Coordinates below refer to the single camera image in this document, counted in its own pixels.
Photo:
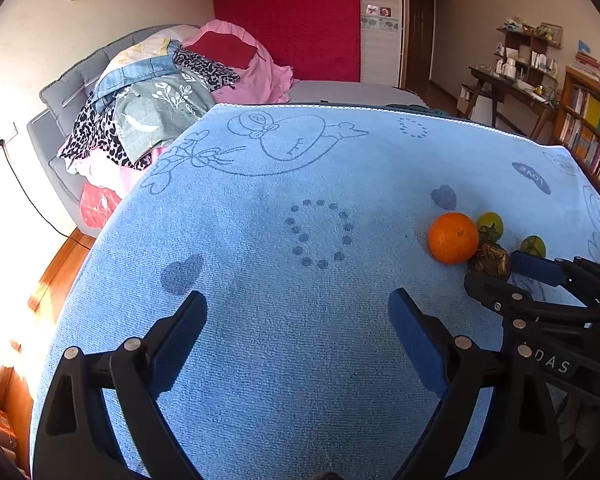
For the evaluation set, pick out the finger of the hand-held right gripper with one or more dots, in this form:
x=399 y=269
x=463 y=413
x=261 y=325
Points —
x=490 y=290
x=537 y=267

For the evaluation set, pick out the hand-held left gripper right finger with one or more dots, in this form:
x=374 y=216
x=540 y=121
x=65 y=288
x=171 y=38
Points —
x=417 y=342

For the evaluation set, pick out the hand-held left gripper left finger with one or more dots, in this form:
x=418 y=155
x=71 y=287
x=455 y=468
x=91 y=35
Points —
x=177 y=347

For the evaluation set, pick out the dark purple tomato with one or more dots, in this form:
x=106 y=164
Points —
x=490 y=259

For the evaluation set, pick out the green tomato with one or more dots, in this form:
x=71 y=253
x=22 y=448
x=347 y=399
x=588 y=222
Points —
x=532 y=246
x=491 y=224

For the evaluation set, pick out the orange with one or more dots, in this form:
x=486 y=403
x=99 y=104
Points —
x=453 y=238

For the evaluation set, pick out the blue printed towel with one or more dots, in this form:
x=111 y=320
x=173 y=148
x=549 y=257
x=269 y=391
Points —
x=290 y=300

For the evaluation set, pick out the wooden bookshelf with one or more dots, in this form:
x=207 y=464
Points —
x=590 y=135

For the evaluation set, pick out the red plastic bag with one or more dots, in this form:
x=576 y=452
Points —
x=97 y=205

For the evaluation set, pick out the dark wooden desk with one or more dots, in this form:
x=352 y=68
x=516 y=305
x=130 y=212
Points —
x=505 y=87

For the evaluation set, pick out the stack of books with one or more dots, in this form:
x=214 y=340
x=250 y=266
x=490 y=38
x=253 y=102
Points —
x=592 y=72

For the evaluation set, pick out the wooden desktop shelf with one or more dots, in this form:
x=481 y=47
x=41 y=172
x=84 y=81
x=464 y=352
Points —
x=527 y=52

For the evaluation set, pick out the grey bed mattress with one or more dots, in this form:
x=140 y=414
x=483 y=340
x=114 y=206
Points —
x=350 y=92

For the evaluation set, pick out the green floral cloth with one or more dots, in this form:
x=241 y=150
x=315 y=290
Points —
x=160 y=105

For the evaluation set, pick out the dark wooden door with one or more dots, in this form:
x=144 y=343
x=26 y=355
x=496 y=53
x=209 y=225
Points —
x=422 y=35

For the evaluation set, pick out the white wardrobe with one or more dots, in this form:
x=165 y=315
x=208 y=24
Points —
x=380 y=45

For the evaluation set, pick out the grey sofa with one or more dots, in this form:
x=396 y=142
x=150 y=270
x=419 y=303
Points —
x=60 y=100

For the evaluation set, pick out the denim garment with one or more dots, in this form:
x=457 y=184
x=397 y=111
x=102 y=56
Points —
x=130 y=75

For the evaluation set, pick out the white yellow blanket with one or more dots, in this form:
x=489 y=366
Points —
x=140 y=50

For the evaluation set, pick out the red cloth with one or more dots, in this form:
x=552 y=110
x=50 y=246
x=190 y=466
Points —
x=222 y=49

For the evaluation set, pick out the red upright mattress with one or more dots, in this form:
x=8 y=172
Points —
x=290 y=15

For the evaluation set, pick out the wall socket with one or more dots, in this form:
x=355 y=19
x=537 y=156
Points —
x=6 y=135

